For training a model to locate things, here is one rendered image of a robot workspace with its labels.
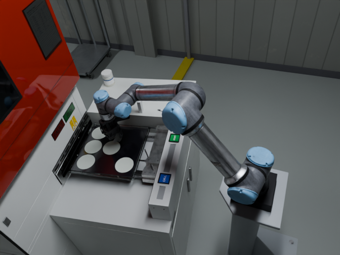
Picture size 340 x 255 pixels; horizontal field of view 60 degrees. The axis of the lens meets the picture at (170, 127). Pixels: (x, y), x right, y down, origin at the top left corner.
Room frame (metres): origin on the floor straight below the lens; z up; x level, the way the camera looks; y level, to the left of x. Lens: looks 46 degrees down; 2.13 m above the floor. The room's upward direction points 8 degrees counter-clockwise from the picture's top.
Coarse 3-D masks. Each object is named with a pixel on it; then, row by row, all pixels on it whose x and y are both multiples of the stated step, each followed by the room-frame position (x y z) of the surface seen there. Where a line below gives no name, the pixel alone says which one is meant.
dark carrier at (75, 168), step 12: (132, 132) 1.20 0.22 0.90; (144, 132) 1.19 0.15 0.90; (84, 144) 1.16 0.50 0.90; (120, 144) 1.12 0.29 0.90; (132, 144) 1.11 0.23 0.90; (96, 156) 1.06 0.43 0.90; (108, 156) 1.04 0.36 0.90; (120, 156) 1.03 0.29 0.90; (132, 156) 1.02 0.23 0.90; (72, 168) 1.00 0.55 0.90; (96, 168) 0.97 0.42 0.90; (108, 168) 0.96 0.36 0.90; (132, 168) 0.94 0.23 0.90
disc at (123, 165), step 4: (120, 160) 1.00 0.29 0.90; (124, 160) 1.00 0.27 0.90; (128, 160) 0.99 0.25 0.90; (132, 160) 0.99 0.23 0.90; (116, 164) 0.98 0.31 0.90; (120, 164) 0.97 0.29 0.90; (124, 164) 0.97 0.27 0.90; (128, 164) 0.97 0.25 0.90; (132, 164) 0.96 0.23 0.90; (116, 168) 0.95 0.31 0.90; (120, 168) 0.95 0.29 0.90; (124, 168) 0.94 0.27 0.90; (128, 168) 0.94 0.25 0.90; (120, 172) 0.93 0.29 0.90; (124, 172) 0.92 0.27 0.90
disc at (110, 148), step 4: (108, 144) 1.13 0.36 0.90; (112, 144) 1.13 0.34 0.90; (116, 144) 1.12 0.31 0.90; (104, 148) 1.11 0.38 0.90; (108, 148) 1.10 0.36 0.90; (112, 148) 1.10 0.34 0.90; (116, 148) 1.09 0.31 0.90; (104, 152) 1.08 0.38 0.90; (108, 152) 1.07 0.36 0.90; (112, 152) 1.07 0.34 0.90
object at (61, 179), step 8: (88, 120) 1.33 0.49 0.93; (80, 128) 1.26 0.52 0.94; (88, 128) 1.32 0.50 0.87; (80, 136) 1.21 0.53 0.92; (72, 144) 1.14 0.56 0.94; (80, 144) 1.19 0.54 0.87; (64, 160) 1.03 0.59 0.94; (72, 160) 1.08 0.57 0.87; (56, 176) 0.94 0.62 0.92; (64, 176) 0.98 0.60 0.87
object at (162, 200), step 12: (168, 132) 1.10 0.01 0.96; (168, 144) 1.01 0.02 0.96; (180, 144) 1.00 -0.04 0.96; (168, 156) 0.94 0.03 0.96; (180, 156) 0.94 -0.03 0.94; (168, 168) 0.86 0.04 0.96; (180, 168) 0.91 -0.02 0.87; (156, 180) 0.80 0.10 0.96; (156, 192) 0.74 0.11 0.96; (168, 192) 0.73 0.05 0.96; (156, 204) 0.67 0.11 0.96; (168, 204) 0.66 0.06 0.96; (156, 216) 0.68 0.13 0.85; (168, 216) 0.66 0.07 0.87
